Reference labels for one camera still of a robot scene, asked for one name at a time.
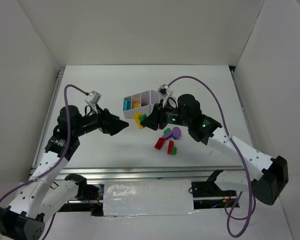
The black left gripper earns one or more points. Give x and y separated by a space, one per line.
105 122

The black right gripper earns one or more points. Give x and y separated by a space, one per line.
159 116

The green curved lego brick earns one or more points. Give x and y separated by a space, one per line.
142 117

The light tan lego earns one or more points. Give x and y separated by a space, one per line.
136 118

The teal frog flower lego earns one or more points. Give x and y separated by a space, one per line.
127 104

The small red lego brick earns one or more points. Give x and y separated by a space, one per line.
170 147

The small green lego brick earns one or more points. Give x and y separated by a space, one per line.
174 151

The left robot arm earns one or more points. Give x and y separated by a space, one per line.
26 216

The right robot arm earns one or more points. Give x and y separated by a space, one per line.
265 176

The purple and green lego piece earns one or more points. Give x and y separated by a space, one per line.
167 134

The white divided organizer bin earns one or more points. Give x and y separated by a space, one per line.
147 98

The purple oval lego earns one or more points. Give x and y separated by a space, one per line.
176 133

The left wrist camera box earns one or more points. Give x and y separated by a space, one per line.
92 98

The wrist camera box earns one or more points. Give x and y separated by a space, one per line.
165 91
92 98

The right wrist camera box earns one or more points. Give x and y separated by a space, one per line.
165 91

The aluminium frame rail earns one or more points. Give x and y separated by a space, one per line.
131 154

